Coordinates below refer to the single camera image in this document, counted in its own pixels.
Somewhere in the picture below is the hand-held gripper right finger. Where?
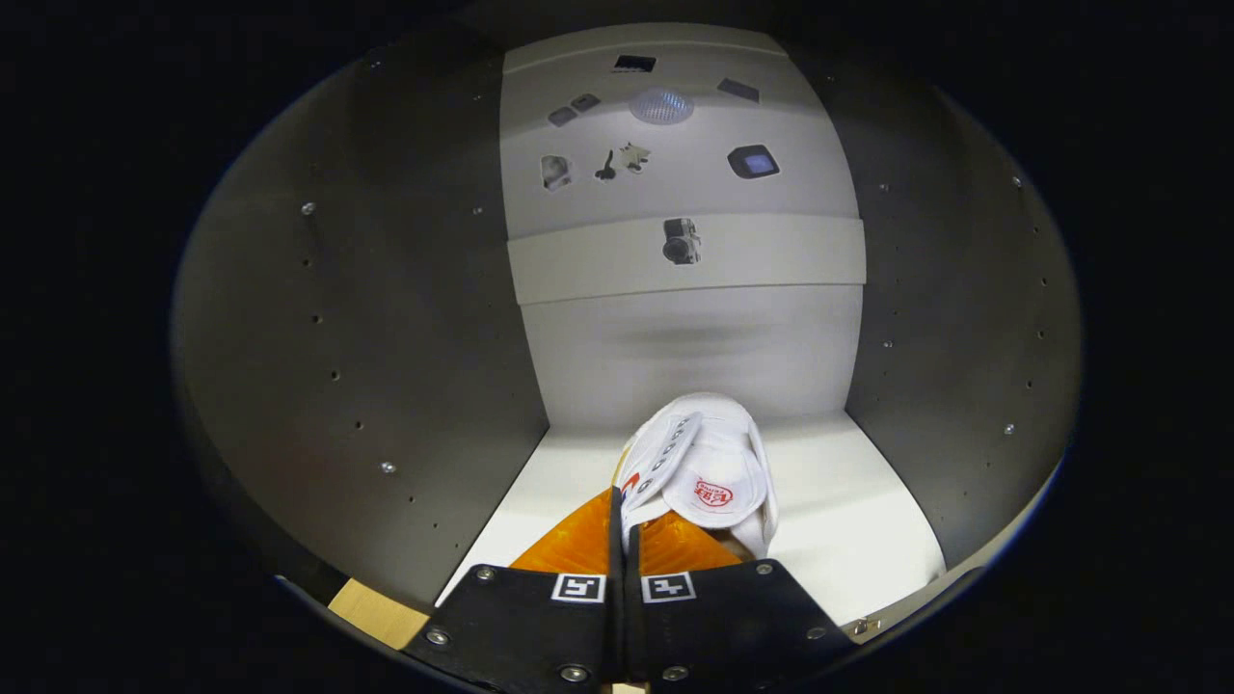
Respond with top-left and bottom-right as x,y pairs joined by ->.
625,511 -> 859,690

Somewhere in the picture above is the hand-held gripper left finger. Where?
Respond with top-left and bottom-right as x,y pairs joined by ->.
400,487 -> 626,694

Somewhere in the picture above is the dark grey shoe cabinet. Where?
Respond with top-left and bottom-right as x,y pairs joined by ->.
172,19 -> 1086,676

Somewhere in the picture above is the white shoe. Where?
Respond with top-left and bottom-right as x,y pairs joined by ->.
612,391 -> 780,565

